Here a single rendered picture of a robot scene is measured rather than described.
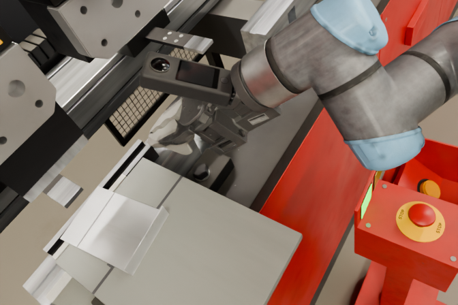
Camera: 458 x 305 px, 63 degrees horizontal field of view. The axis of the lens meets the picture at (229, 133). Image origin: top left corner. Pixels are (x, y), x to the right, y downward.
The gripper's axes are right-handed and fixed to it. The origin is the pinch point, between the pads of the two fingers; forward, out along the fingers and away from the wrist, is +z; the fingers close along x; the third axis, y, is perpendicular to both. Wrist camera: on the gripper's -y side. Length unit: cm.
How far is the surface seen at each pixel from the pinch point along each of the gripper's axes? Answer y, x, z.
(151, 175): 1.2, -6.9, -1.1
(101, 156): 43, 74, 128
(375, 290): 95, 2, 13
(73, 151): -9.7, -8.0, 0.4
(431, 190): 46, 3, -24
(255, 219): 8.7, -14.4, -14.3
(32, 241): 32, 28, 147
